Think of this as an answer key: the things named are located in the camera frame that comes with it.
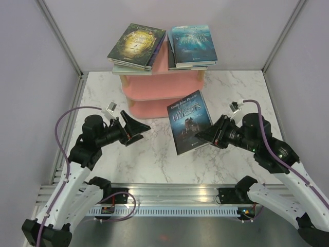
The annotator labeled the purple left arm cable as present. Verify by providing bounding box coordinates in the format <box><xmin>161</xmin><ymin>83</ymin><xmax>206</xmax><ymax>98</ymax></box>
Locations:
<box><xmin>35</xmin><ymin>105</ymin><xmax>137</xmax><ymax>247</ymax></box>

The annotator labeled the dark Emily Bronte book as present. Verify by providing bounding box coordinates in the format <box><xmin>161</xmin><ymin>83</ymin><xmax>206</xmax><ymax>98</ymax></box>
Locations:
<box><xmin>167</xmin><ymin>90</ymin><xmax>212</xmax><ymax>155</ymax></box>

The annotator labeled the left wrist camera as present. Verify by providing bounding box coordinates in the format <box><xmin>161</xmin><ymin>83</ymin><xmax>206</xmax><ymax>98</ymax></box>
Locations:
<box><xmin>101</xmin><ymin>102</ymin><xmax>117</xmax><ymax>121</ymax></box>

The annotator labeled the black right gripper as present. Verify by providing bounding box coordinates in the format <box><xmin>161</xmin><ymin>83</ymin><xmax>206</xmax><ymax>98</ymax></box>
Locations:
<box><xmin>195</xmin><ymin>114</ymin><xmax>259</xmax><ymax>152</ymax></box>

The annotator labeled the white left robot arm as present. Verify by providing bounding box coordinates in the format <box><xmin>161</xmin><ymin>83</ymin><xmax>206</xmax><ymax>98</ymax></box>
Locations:
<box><xmin>22</xmin><ymin>110</ymin><xmax>150</xmax><ymax>246</ymax></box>

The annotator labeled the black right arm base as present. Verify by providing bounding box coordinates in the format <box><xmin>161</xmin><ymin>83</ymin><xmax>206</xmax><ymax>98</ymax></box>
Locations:
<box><xmin>214</xmin><ymin>187</ymin><xmax>263</xmax><ymax>223</ymax></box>

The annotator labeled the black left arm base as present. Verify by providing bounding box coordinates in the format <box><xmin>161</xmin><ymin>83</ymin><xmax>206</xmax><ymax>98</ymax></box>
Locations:
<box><xmin>93</xmin><ymin>191</ymin><xmax>137</xmax><ymax>223</ymax></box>

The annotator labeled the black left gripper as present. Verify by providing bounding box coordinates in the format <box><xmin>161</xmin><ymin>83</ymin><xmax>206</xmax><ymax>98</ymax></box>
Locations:
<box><xmin>97</xmin><ymin>110</ymin><xmax>151</xmax><ymax>147</ymax></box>

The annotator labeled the pink three-tier shelf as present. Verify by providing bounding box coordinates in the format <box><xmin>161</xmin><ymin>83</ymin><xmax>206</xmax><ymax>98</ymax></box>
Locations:
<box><xmin>119</xmin><ymin>41</ymin><xmax>205</xmax><ymax>119</ymax></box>

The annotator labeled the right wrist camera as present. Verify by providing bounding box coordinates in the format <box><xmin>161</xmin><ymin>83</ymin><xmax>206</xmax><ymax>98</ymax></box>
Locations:
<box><xmin>229</xmin><ymin>99</ymin><xmax>244</xmax><ymax>115</ymax></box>

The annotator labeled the dark Moon and Sixpence book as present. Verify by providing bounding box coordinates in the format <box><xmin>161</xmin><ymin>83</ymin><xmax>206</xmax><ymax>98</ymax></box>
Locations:
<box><xmin>167</xmin><ymin>41</ymin><xmax>208</xmax><ymax>72</ymax></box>

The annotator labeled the light blue book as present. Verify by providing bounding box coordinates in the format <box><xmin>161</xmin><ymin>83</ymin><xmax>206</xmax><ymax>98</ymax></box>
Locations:
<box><xmin>167</xmin><ymin>32</ymin><xmax>176</xmax><ymax>70</ymax></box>

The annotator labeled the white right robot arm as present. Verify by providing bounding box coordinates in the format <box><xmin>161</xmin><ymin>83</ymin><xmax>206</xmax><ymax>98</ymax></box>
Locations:
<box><xmin>196</xmin><ymin>113</ymin><xmax>328</xmax><ymax>246</ymax></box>

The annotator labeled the blue 20000 Leagues book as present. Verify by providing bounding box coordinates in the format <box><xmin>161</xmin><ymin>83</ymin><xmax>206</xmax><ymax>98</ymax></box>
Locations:
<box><xmin>169</xmin><ymin>25</ymin><xmax>218</xmax><ymax>68</ymax></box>

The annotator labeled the purple Robinson Crusoe book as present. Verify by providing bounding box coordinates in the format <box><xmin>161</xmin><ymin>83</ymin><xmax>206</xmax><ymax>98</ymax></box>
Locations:
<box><xmin>145</xmin><ymin>34</ymin><xmax>166</xmax><ymax>70</ymax></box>

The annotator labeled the white slotted cable duct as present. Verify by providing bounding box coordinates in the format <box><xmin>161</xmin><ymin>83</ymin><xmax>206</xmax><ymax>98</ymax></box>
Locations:
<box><xmin>86</xmin><ymin>206</ymin><xmax>240</xmax><ymax>217</ymax></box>

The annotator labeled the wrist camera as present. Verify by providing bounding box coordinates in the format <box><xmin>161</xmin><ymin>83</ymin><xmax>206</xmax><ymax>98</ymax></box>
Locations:
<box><xmin>101</xmin><ymin>102</ymin><xmax>117</xmax><ymax>121</ymax></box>
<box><xmin>229</xmin><ymin>99</ymin><xmax>244</xmax><ymax>115</ymax></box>

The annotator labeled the aluminium frame rail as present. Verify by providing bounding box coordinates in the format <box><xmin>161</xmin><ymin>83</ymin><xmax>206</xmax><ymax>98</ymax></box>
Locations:
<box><xmin>35</xmin><ymin>184</ymin><xmax>317</xmax><ymax>206</ymax></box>

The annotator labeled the green gold fantasy book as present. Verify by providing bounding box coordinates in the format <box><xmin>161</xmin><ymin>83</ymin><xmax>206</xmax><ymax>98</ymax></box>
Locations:
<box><xmin>107</xmin><ymin>23</ymin><xmax>166</xmax><ymax>69</ymax></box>

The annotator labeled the pale green Great Gatsby book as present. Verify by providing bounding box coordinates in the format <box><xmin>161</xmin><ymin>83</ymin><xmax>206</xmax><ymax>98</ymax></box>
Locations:
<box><xmin>112</xmin><ymin>63</ymin><xmax>152</xmax><ymax>76</ymax></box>

